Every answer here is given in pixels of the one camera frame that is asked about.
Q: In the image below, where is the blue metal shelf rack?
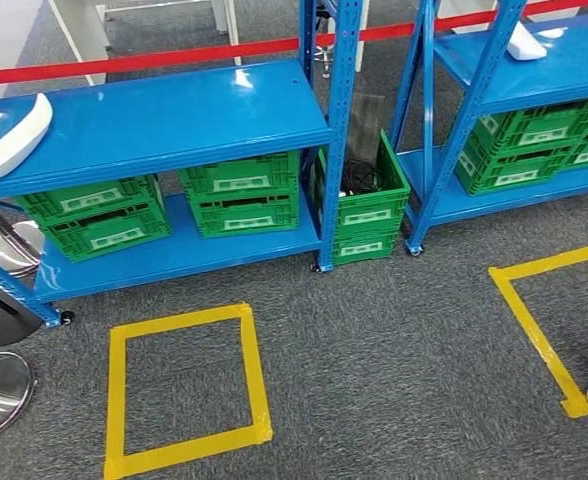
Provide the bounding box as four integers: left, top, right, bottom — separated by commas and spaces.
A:
388, 0, 588, 256
0, 0, 365, 329

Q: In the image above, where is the white curved plastic trim part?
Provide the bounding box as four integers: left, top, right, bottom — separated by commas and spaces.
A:
506, 21, 548, 62
0, 92, 54, 179

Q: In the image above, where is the grey flat panel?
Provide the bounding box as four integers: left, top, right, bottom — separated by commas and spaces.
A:
346, 92, 386, 167

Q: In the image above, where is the red barrier belt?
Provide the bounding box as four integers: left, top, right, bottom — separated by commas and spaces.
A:
0, 0, 588, 89

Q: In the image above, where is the white desk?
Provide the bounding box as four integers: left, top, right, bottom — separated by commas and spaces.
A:
49, 0, 243, 87
354, 0, 580, 73

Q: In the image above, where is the black cable bundle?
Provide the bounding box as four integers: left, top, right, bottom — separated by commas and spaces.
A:
341, 158, 382, 198

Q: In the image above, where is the black stanchion post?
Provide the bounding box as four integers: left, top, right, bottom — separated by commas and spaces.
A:
0, 274, 45, 347

